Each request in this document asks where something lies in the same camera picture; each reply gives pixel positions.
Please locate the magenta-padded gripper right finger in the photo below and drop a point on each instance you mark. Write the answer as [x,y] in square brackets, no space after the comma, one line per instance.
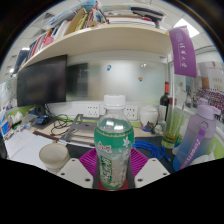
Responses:
[151,171]

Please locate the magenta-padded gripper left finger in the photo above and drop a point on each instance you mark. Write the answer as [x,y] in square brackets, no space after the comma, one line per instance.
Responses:
[75,173]

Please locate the green-labelled clear drink bottle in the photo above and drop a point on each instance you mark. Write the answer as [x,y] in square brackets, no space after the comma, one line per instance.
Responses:
[114,146]

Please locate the purple water jug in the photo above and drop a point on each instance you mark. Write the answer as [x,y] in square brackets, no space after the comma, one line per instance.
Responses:
[190,143]

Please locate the black desk mat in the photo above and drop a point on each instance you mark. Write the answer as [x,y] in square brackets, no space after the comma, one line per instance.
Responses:
[80,151]

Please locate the white ceramic mug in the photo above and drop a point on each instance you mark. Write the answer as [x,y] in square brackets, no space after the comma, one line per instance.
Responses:
[53,158]

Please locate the flat round red coaster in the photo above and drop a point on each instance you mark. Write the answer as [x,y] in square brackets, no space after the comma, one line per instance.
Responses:
[126,185]

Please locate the grey metal laptop stand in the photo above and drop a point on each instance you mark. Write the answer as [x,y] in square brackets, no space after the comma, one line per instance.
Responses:
[78,128]

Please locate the white ceramic jar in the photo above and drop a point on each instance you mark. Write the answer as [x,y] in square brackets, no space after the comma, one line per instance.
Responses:
[148,118]

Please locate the large white paper sheet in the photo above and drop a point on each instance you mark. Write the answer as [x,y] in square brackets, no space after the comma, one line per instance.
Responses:
[23,146]

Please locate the small blue device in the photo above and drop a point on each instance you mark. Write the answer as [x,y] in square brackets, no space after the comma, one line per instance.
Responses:
[42,120]

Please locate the dark wine bottle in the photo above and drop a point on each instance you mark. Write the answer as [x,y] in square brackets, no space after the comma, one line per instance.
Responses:
[164,103]

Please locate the black computer monitor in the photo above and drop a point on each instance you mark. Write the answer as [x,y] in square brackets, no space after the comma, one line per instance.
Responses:
[41,81]

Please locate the group photo poster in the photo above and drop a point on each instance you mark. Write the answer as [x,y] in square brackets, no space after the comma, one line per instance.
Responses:
[213,90]

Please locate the purple hanging pennant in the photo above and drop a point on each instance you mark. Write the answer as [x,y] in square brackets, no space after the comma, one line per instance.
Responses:
[183,53]

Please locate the wooden shelf with books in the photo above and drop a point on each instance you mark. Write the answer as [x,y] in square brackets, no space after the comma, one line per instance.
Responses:
[100,38]

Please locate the ceiling light panel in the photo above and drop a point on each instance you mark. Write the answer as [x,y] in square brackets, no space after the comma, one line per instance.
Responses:
[186,28]

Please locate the white wall socket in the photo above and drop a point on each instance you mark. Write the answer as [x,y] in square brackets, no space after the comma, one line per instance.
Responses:
[93,111]
[131,112]

